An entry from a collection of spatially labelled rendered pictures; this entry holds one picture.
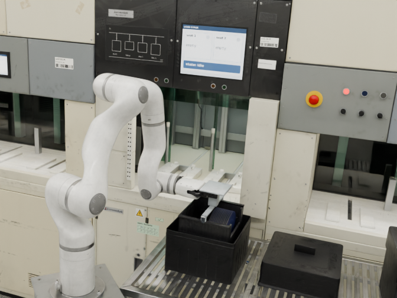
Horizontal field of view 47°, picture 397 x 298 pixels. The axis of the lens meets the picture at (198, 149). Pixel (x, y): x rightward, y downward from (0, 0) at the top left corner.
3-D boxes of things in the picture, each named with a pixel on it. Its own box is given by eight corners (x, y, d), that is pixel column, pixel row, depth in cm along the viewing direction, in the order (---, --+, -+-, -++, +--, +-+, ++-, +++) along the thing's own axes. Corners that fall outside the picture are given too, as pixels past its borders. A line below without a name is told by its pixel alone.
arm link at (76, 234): (74, 255, 152) (73, 188, 145) (39, 237, 162) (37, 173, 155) (102, 242, 161) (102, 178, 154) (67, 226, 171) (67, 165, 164)
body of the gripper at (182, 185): (180, 189, 192) (205, 194, 188) (170, 197, 183) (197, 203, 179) (181, 172, 190) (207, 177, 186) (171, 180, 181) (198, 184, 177)
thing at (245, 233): (188, 238, 207) (190, 203, 202) (248, 252, 199) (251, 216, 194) (163, 268, 182) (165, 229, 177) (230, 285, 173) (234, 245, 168)
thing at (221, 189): (194, 239, 204) (200, 172, 195) (238, 250, 198) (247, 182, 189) (173, 266, 182) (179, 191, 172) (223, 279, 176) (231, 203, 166)
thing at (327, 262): (257, 285, 175) (260, 254, 171) (271, 250, 202) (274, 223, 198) (337, 304, 166) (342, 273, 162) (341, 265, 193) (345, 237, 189)
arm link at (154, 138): (150, 132, 167) (156, 204, 179) (168, 117, 180) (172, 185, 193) (128, 129, 169) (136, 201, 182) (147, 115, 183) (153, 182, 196)
